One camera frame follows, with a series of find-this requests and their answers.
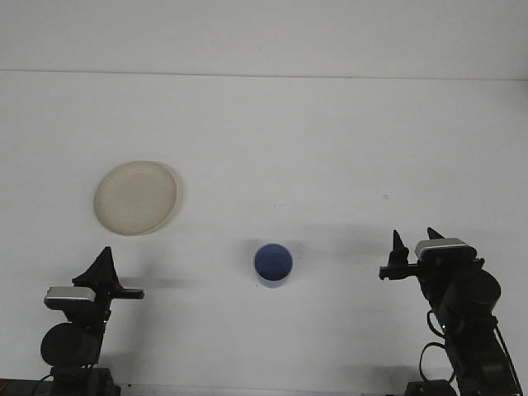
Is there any pale blue cup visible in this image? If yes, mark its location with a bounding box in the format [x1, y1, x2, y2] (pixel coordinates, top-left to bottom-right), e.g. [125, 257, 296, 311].
[253, 243, 295, 290]

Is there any pale round plate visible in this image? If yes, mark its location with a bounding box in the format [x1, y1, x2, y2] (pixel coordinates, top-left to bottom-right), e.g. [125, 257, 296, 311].
[92, 159, 182, 237]

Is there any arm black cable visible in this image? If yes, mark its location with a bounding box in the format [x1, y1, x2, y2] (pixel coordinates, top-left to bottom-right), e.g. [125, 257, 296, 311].
[418, 309, 521, 393]
[32, 372, 54, 396]

